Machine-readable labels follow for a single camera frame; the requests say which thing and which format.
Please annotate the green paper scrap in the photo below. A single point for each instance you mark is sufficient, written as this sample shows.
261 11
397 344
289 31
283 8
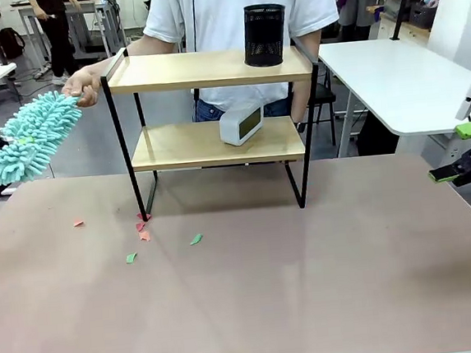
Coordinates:
131 258
196 239

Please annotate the black wristwatch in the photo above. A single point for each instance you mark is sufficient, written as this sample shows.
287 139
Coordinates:
300 127

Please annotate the black chair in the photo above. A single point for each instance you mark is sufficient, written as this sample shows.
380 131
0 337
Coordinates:
321 92

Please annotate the teal microfiber duster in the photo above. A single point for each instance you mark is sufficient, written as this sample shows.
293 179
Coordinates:
37 132

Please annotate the person black clothes white sneakers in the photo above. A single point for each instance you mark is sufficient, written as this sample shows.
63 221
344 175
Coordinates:
56 35

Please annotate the white digital alarm clock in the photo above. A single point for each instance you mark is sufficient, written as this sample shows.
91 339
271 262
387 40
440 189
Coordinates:
235 129

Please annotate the person's right hand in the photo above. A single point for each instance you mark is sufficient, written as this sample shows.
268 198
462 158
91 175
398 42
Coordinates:
87 84

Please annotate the black backpack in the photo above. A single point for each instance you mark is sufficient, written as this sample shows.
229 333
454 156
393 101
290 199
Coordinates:
11 43

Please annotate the background person in purple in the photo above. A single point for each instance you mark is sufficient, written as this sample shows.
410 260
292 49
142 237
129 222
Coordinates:
354 5

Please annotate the grey plastic crate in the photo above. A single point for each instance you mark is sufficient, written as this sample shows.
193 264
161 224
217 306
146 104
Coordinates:
423 15

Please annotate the white power strip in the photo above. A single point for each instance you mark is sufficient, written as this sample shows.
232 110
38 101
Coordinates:
42 71

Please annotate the white t-shirt torso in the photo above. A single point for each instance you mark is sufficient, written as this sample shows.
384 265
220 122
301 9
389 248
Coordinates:
213 21

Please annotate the grey-framed background desk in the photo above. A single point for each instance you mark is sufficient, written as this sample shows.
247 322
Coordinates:
92 5

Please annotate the blue jeans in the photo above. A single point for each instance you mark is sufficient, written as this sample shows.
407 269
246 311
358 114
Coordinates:
205 113

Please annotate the large white side table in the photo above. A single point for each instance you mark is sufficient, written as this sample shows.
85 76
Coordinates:
396 80

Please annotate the two-tier wooden black-frame shelf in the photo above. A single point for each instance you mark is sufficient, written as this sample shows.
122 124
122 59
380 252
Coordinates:
210 79

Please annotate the white cabinet wood top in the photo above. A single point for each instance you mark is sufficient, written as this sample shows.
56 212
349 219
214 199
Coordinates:
387 27

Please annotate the red paper scrap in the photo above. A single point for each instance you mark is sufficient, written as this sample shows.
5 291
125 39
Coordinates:
144 235
78 223
144 216
140 225

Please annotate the person's right forearm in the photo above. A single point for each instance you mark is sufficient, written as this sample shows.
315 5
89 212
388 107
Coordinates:
126 56

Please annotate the person's left forearm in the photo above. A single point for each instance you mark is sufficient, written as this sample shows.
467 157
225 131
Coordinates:
305 100

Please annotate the black mesh pen holder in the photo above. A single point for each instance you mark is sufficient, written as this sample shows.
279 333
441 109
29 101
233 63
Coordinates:
264 33

